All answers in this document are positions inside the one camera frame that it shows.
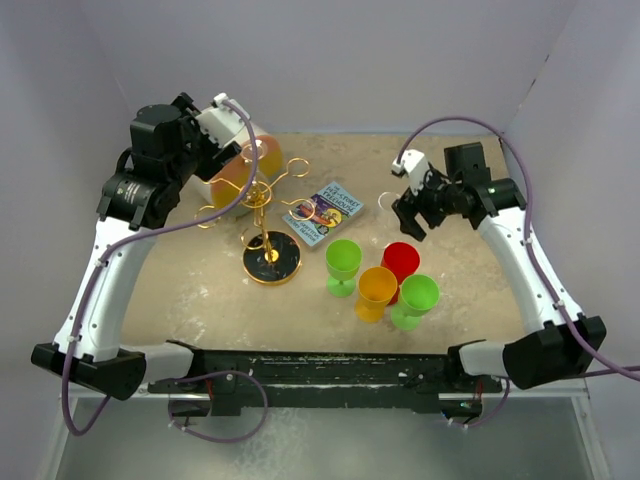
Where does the orange plastic goblet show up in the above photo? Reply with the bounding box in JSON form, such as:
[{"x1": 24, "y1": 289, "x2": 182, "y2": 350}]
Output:
[{"x1": 354, "y1": 266, "x2": 398, "y2": 323}]

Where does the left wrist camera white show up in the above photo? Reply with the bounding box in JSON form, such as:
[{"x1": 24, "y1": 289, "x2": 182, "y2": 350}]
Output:
[{"x1": 195, "y1": 93, "x2": 251, "y2": 147}]

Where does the green goblet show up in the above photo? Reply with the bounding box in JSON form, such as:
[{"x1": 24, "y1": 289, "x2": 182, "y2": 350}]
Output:
[
  {"x1": 325, "y1": 239, "x2": 362, "y2": 298},
  {"x1": 391, "y1": 274, "x2": 440, "y2": 331}
]

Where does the gold wine glass rack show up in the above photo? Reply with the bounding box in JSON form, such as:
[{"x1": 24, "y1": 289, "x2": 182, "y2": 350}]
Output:
[{"x1": 195, "y1": 157, "x2": 310, "y2": 286}]

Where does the clear glass on table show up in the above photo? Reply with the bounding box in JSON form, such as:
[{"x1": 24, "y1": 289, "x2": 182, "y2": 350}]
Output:
[{"x1": 369, "y1": 192, "x2": 400, "y2": 249}]

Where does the colourful children's book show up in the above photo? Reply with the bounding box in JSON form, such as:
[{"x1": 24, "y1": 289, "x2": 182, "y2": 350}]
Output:
[{"x1": 282, "y1": 181, "x2": 364, "y2": 249}]

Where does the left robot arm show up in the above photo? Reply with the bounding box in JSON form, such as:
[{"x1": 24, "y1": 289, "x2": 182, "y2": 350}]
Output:
[{"x1": 31, "y1": 93, "x2": 250, "y2": 400}]

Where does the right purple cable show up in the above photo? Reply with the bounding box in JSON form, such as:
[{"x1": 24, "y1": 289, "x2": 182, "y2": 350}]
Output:
[{"x1": 397, "y1": 116, "x2": 640, "y2": 382}]

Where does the red plastic goblet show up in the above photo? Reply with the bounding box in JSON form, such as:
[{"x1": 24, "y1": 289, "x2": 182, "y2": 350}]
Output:
[{"x1": 381, "y1": 242, "x2": 421, "y2": 305}]

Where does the purple cable loop front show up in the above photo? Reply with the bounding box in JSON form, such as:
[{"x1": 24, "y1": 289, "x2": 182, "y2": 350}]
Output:
[{"x1": 167, "y1": 368, "x2": 270, "y2": 443}]

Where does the white orange cylinder appliance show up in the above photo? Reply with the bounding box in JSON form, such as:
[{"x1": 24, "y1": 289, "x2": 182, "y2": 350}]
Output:
[{"x1": 190, "y1": 123, "x2": 284, "y2": 209}]

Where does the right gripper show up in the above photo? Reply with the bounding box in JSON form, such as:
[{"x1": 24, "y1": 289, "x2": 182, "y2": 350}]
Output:
[{"x1": 393, "y1": 161, "x2": 463, "y2": 240}]

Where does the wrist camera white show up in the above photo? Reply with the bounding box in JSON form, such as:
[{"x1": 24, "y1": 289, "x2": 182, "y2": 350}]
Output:
[
  {"x1": 195, "y1": 93, "x2": 251, "y2": 147},
  {"x1": 391, "y1": 149, "x2": 430, "y2": 196}
]

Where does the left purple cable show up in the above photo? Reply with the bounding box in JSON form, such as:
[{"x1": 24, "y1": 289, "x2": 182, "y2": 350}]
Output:
[{"x1": 60, "y1": 98, "x2": 260, "y2": 437}]

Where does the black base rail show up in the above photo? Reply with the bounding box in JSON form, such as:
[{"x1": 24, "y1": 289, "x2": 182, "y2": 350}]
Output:
[{"x1": 149, "y1": 349, "x2": 502, "y2": 416}]

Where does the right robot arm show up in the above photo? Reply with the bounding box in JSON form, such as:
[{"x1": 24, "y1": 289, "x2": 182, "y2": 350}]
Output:
[{"x1": 391, "y1": 143, "x2": 606, "y2": 391}]

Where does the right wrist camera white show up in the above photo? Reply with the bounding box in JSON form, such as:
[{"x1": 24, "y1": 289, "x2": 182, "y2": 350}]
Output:
[{"x1": 391, "y1": 149, "x2": 430, "y2": 196}]

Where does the clear wine glass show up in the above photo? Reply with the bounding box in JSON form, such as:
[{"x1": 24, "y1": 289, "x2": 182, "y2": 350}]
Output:
[{"x1": 240, "y1": 135, "x2": 282, "y2": 170}]

